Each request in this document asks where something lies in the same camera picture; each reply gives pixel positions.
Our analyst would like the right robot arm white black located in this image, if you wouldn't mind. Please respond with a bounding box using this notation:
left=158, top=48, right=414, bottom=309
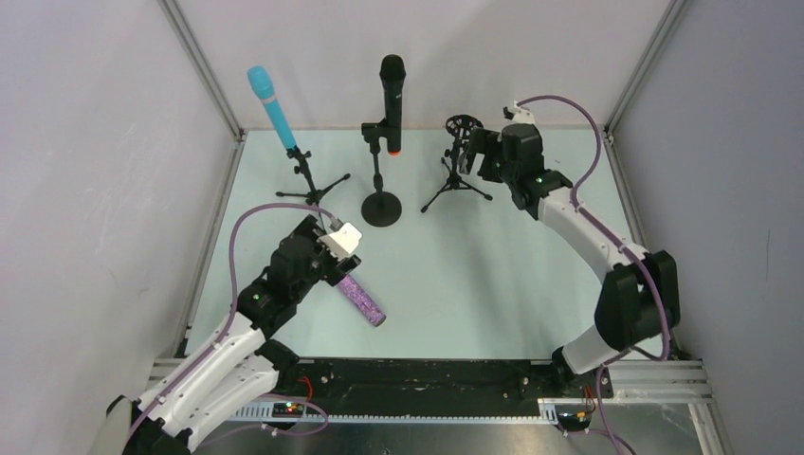
left=466, top=123, right=681, bottom=380

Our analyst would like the small black tripod stand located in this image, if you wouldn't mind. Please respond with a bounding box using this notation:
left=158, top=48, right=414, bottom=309
left=275, top=147, right=351, bottom=208

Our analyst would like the blue microphone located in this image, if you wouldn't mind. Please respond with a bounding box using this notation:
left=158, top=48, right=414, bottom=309
left=247, top=65, right=298, bottom=152

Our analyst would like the black round base mic stand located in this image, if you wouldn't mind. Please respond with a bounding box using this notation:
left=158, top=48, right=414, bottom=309
left=361, top=119, right=402, bottom=228

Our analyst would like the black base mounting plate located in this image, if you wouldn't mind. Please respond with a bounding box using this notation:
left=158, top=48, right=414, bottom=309
left=274, top=359, right=577, bottom=418

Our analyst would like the black tripod shock mount stand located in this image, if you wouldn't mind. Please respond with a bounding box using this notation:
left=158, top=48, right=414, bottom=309
left=420, top=114, right=493, bottom=213

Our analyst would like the black microphone orange end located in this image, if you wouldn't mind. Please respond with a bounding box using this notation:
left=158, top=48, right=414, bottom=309
left=379, top=54, right=407, bottom=155

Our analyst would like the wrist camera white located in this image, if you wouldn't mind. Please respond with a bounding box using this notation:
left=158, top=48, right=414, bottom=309
left=318, top=223, right=363, bottom=260
left=502, top=103, right=536, bottom=125

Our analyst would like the grey slotted cable duct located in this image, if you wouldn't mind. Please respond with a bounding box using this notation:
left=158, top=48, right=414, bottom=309
left=164, top=401, right=560, bottom=426

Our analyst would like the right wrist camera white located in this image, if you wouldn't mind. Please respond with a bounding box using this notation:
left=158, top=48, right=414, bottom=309
left=502, top=103, right=536, bottom=125

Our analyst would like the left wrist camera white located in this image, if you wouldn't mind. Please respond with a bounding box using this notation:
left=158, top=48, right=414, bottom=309
left=318, top=223, right=363, bottom=260

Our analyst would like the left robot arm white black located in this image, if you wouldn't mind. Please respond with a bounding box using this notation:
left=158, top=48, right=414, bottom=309
left=122, top=215, right=362, bottom=454

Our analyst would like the purple glitter microphone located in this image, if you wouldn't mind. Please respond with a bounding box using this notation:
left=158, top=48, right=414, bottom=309
left=337, top=275, right=387, bottom=327

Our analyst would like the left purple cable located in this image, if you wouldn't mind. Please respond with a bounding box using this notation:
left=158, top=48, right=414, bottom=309
left=125, top=202, right=343, bottom=447

